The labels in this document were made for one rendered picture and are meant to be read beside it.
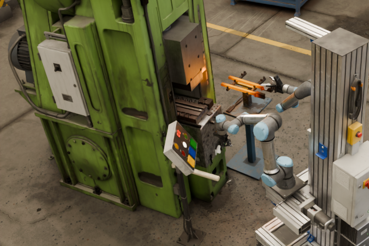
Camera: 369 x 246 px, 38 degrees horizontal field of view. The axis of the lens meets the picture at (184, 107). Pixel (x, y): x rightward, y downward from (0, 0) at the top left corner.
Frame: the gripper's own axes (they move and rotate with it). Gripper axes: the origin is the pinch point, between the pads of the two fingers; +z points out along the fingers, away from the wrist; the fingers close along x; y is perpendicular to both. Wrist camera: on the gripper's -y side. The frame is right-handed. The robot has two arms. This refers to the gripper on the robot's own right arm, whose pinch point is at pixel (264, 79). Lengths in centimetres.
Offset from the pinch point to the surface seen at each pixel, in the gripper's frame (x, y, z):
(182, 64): -72, -49, 27
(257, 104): 6.1, 34.7, 12.9
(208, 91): -22, 15, 47
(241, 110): -9.0, 34.7, 20.6
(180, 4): -44, -84, 45
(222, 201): -61, 107, 14
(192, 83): -64, -26, 27
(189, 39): -59, -64, 28
